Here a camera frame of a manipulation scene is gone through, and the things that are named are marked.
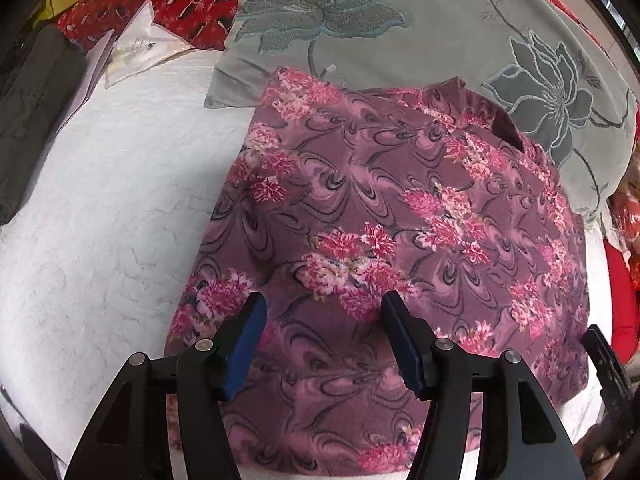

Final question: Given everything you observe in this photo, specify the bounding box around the white printed paper bag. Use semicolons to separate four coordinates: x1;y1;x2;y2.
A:
105;0;196;86

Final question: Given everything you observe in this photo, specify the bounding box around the plush toy in plastic bag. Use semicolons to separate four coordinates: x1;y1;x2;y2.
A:
607;160;640;246

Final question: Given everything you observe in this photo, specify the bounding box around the plain red cloth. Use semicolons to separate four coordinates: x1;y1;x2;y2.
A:
602;237;640;361

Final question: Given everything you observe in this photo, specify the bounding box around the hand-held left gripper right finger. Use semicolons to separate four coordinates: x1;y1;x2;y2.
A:
381;291;586;480

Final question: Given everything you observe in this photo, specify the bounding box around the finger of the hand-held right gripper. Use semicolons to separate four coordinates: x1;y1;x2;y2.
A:
581;324;633;461

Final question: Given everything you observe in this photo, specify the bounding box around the white quilted bed cover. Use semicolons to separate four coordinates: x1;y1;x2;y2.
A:
0;50;621;480

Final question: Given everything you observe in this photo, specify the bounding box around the dark green jacket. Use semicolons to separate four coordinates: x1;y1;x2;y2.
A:
0;25;88;226

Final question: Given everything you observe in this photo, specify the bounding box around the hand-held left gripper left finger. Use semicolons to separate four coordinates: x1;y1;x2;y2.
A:
62;292;268;480

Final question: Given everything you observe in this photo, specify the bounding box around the yellow box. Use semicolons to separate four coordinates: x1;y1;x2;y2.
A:
32;0;66;26

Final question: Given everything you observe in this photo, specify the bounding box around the white paper sheet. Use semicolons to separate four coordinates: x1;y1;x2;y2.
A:
55;30;116;136

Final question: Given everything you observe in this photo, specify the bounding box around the grey floral pillow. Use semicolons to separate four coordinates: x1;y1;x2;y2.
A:
202;0;638;231

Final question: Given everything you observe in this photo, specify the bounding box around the purple floral shirt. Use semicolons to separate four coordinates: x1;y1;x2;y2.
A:
165;66;591;476

